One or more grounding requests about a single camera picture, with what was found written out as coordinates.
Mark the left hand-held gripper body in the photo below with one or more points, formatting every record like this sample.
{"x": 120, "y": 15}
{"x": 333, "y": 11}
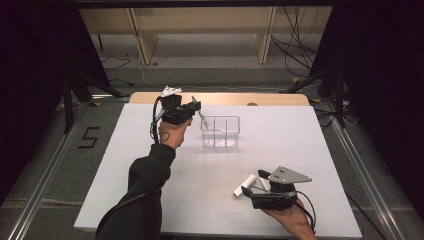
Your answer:
{"x": 173, "y": 108}

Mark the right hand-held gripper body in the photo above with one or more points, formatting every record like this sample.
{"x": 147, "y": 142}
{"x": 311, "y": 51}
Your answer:
{"x": 288, "y": 176}

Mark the white glue stick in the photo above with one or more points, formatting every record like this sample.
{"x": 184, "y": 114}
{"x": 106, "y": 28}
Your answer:
{"x": 245, "y": 186}

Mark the clear plastic organizer box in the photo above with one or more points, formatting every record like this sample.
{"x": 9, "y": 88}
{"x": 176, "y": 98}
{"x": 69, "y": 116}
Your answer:
{"x": 220, "y": 133}

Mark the person's left hand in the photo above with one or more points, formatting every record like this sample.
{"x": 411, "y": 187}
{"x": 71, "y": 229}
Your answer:
{"x": 173, "y": 133}

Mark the person's right hand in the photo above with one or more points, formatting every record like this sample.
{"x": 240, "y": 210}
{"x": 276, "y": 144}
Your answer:
{"x": 293, "y": 223}

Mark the beige wooden shelf unit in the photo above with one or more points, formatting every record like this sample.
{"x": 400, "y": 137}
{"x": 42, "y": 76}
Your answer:
{"x": 206, "y": 20}

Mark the black tripod stand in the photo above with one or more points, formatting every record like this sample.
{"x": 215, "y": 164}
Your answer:
{"x": 68, "y": 100}
{"x": 338, "y": 96}

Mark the aluminium floor rail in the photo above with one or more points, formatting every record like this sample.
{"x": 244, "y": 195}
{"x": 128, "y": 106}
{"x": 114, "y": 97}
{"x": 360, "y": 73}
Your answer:
{"x": 43, "y": 186}
{"x": 363, "y": 173}

